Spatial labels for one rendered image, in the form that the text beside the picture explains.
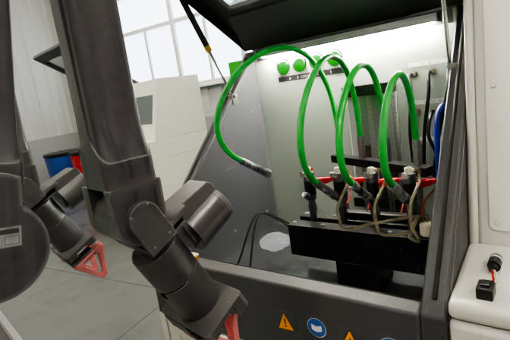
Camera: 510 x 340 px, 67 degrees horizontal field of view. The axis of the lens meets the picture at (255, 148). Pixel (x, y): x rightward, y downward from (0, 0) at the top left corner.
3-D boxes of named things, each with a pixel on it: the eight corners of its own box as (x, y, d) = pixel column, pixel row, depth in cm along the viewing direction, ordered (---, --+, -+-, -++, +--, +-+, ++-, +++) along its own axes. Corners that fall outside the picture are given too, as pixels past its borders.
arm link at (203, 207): (86, 209, 43) (122, 219, 37) (158, 145, 49) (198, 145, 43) (146, 276, 49) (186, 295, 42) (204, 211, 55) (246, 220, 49)
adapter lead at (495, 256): (493, 303, 55) (492, 289, 54) (475, 299, 56) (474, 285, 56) (504, 265, 64) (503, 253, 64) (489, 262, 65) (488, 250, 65)
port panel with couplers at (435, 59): (410, 168, 105) (399, 52, 101) (413, 165, 108) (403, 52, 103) (463, 168, 98) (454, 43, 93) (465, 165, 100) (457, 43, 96)
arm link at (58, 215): (15, 209, 74) (23, 213, 70) (45, 185, 78) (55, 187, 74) (39, 234, 77) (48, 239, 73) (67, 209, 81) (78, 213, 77)
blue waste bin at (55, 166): (45, 201, 638) (34, 156, 626) (77, 190, 689) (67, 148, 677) (67, 202, 607) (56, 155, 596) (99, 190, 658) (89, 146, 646)
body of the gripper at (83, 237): (80, 231, 85) (58, 207, 82) (99, 240, 78) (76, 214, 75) (55, 254, 82) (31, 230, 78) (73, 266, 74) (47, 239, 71)
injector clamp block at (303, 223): (295, 279, 99) (287, 223, 97) (313, 262, 107) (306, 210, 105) (439, 309, 79) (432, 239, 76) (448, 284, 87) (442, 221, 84)
